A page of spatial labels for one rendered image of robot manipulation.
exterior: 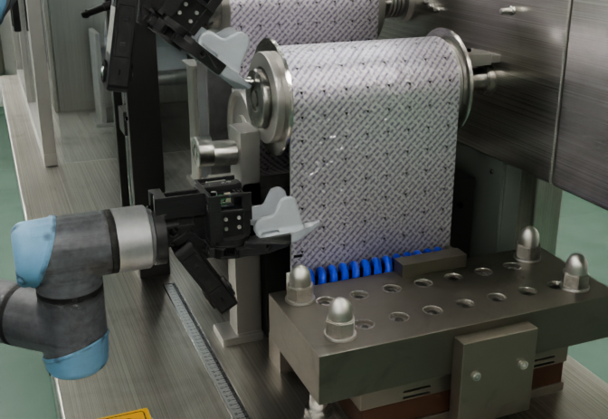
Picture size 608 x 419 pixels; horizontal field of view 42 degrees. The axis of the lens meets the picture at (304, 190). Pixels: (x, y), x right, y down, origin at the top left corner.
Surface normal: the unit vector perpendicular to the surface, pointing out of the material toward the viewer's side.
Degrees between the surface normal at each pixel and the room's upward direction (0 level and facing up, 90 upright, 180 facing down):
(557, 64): 90
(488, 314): 0
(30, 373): 0
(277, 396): 0
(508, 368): 90
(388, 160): 90
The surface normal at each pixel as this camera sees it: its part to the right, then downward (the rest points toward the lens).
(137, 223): 0.26, -0.47
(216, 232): 0.37, 0.31
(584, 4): -0.93, 0.12
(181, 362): 0.00, -0.94
